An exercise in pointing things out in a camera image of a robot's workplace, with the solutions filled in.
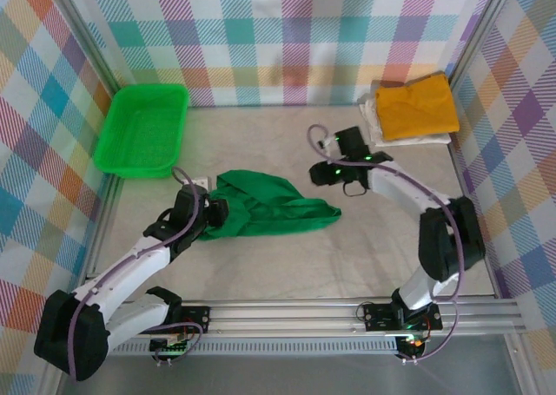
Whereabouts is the green t-shirt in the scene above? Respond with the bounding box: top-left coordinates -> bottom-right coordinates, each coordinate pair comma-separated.
197,168 -> 343,243

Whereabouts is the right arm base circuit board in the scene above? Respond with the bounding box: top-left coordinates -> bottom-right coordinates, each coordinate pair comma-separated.
363,302 -> 440,332

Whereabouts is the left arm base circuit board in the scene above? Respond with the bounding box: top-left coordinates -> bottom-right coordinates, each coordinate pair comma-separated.
180,305 -> 213,332

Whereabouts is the folded white t-shirt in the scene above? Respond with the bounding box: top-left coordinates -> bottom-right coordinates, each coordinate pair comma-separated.
358,81 -> 453,148

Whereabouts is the green plastic basket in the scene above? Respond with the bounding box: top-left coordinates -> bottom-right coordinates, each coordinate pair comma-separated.
94,83 -> 191,180

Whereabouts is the folded orange t-shirt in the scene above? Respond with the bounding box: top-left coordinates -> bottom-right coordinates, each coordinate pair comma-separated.
374,74 -> 460,142

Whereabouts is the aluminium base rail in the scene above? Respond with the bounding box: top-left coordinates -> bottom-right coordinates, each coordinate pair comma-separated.
85,298 -> 525,332

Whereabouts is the slotted grey cable duct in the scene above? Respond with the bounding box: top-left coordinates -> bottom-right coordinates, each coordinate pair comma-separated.
107,337 -> 400,356

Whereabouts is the aluminium frame post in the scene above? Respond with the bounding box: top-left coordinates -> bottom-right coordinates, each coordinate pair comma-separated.
50,0 -> 122,95
447,0 -> 520,88

